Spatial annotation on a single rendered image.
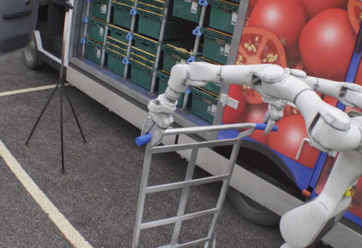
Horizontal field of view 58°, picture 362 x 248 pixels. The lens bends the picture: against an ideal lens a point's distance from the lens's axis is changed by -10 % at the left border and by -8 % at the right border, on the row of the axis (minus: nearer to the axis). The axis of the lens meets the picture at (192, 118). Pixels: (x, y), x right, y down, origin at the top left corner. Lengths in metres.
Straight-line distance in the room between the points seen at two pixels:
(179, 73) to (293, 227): 0.71
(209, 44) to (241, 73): 1.93
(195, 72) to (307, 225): 0.68
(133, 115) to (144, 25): 0.93
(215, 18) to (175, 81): 1.85
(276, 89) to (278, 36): 1.44
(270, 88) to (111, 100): 2.98
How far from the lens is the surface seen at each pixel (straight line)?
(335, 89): 1.67
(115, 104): 3.94
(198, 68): 1.26
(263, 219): 3.13
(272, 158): 2.74
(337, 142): 1.01
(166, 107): 1.37
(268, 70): 1.18
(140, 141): 1.47
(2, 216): 2.96
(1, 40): 5.11
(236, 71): 1.23
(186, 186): 1.96
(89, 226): 2.85
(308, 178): 2.66
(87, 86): 4.37
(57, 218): 2.90
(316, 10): 2.47
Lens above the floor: 1.91
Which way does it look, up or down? 23 degrees down
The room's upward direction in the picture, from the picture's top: 12 degrees clockwise
